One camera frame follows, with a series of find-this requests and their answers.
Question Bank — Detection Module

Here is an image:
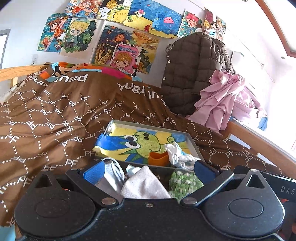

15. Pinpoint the bag of green paper stars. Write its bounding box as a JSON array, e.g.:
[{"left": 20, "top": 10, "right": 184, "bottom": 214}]
[{"left": 169, "top": 170, "right": 204, "bottom": 201}]

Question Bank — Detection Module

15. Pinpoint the red haired character drawing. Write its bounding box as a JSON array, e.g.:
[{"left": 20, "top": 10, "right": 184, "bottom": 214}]
[{"left": 177, "top": 9, "right": 204, "bottom": 38}]

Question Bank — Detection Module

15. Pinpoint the blue fish beach painting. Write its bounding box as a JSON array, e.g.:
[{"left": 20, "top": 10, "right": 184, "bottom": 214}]
[{"left": 123, "top": 0, "right": 161, "bottom": 32}]

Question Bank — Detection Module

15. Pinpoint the dark orange swirl painting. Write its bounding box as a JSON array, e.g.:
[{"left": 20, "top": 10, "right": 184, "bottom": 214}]
[{"left": 91, "top": 25, "right": 159, "bottom": 74}]

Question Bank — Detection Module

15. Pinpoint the pineapple yellow drawing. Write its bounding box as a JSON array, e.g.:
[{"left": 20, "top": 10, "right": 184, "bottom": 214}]
[{"left": 97, "top": 0, "right": 133, "bottom": 23}]

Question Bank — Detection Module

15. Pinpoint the tray with frog drawing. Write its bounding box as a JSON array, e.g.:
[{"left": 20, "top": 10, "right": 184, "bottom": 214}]
[{"left": 93, "top": 120, "right": 204, "bottom": 164}]

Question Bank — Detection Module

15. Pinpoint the orange plastic cup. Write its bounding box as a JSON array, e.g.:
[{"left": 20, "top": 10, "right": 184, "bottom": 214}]
[{"left": 148, "top": 152, "right": 170, "bottom": 167}]

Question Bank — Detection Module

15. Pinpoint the brown PF patterned blanket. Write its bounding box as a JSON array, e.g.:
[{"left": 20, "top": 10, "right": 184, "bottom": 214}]
[{"left": 1, "top": 64, "right": 282, "bottom": 226}]

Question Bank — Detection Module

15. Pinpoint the light blue garment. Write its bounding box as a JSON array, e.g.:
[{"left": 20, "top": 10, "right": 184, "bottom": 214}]
[{"left": 258, "top": 116, "right": 268, "bottom": 131}]

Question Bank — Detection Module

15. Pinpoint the orange haired girl drawing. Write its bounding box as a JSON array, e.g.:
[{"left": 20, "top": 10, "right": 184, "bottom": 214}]
[{"left": 37, "top": 13, "right": 72, "bottom": 53}]

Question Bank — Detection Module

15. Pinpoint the pink anime girl poster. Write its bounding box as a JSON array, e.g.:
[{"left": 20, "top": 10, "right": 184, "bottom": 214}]
[{"left": 110, "top": 44, "right": 144, "bottom": 75}]

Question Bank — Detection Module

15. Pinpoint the brown quilted jacket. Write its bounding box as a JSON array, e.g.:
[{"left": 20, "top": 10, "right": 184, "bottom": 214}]
[{"left": 161, "top": 32, "right": 235, "bottom": 117}]

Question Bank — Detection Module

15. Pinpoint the grey drawstring pouch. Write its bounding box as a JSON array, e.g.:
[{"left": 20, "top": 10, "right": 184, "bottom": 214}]
[{"left": 120, "top": 166, "right": 171, "bottom": 199}]

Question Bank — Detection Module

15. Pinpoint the blue jellyfish painting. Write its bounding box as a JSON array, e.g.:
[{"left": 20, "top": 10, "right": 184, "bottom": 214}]
[{"left": 149, "top": 4, "right": 183, "bottom": 39}]

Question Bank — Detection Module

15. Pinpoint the blond boy drawing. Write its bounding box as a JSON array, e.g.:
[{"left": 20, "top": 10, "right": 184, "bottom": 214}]
[{"left": 60, "top": 18, "right": 99, "bottom": 58}]

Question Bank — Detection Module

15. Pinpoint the white cloth with blue print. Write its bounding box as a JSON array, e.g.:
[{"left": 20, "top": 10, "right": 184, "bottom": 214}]
[{"left": 164, "top": 142, "right": 201, "bottom": 170}]

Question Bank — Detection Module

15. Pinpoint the yellow blue striped cloth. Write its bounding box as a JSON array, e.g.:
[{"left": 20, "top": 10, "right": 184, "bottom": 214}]
[{"left": 95, "top": 159, "right": 141, "bottom": 196}]

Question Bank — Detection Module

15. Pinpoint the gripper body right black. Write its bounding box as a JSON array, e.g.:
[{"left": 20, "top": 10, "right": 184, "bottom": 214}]
[{"left": 233, "top": 164, "right": 296, "bottom": 241}]

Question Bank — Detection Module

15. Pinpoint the pink crumpled garment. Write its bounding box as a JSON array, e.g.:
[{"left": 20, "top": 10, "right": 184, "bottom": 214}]
[{"left": 186, "top": 70, "right": 267, "bottom": 133}]

